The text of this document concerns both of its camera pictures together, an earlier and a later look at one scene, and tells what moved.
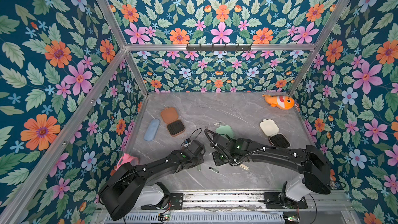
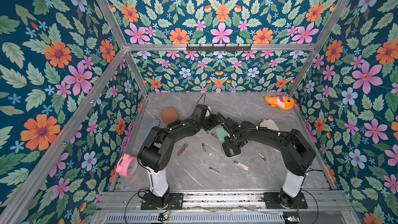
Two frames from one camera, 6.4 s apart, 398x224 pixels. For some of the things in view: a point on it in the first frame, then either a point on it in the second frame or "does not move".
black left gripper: [201, 160] to [213, 122]
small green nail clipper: [214, 169] does not move
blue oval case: [152, 129] does not move
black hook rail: [218, 48] does not move
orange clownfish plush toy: [282, 101] does not move
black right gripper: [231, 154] to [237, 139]
